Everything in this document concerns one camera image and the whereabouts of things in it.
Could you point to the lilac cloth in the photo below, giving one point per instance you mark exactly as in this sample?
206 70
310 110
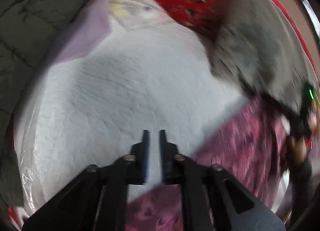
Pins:
80 37

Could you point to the grey flower pillow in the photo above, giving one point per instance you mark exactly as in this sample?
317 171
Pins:
258 49

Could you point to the purple pink floral garment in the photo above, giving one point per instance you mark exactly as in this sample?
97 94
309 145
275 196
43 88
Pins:
248 146

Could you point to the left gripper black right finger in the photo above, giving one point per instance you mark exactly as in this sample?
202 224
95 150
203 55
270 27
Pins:
178 169

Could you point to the person's right hand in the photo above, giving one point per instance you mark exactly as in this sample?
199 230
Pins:
296 148

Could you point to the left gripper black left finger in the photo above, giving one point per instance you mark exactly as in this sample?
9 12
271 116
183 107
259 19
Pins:
130 169

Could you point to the dark green padded jacket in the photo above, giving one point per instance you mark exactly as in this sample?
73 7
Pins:
28 30

